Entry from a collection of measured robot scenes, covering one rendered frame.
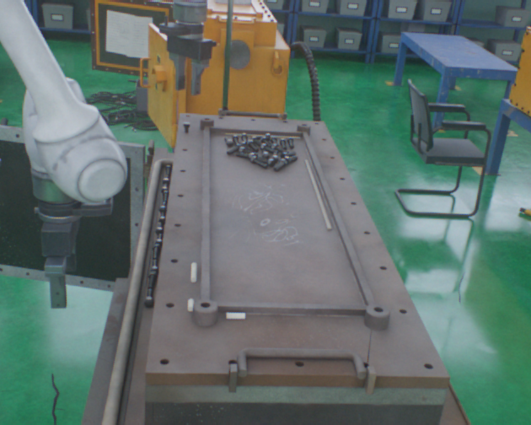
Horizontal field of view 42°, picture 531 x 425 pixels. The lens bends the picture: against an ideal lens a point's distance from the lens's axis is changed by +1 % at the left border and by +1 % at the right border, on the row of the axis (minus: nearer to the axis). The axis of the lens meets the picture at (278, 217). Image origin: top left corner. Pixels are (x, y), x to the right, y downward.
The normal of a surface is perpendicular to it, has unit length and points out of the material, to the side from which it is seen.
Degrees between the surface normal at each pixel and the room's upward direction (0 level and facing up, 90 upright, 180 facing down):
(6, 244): 90
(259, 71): 90
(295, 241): 0
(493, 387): 0
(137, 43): 90
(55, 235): 90
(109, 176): 99
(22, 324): 0
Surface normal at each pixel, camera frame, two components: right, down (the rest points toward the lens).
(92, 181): 0.60, 0.52
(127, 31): -0.20, 0.40
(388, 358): 0.09, -0.90
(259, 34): 0.12, 0.43
